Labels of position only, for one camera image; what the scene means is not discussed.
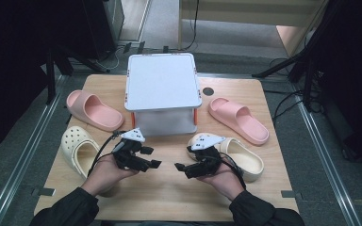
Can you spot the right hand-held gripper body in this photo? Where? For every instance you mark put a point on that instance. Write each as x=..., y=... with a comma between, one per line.
x=207, y=157

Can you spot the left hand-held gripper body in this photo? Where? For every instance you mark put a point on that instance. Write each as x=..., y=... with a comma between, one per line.
x=127, y=153

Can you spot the cream clog shoe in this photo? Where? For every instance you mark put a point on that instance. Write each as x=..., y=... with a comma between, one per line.
x=245, y=160
x=75, y=141

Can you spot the pink slide slipper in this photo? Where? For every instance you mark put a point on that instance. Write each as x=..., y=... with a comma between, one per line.
x=100, y=114
x=242, y=121

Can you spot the white shoe rack orange connectors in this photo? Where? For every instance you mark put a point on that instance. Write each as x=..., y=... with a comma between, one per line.
x=163, y=81

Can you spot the person's right hand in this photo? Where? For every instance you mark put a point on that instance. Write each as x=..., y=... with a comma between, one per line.
x=224, y=183

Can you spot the person's left hand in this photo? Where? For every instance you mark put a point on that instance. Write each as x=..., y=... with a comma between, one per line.
x=103, y=175

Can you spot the black round table grommet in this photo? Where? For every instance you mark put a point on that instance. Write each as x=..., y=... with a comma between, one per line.
x=208, y=91

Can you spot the black metal stand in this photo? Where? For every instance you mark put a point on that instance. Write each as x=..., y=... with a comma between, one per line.
x=51, y=78

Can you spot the dark computer tower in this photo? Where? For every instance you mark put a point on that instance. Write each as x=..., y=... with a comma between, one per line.
x=110, y=28

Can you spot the black tripod stand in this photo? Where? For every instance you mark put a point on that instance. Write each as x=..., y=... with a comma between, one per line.
x=308, y=53

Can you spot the dark curtain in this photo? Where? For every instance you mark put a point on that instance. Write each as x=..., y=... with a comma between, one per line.
x=12, y=62
x=358, y=78

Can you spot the light wooden furniture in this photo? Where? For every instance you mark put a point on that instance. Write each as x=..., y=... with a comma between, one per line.
x=251, y=12

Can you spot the grey table bracket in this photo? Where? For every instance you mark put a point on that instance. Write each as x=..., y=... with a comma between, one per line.
x=44, y=191
x=290, y=194

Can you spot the metal floor rail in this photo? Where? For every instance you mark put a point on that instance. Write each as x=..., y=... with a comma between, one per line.
x=28, y=141
x=323, y=163

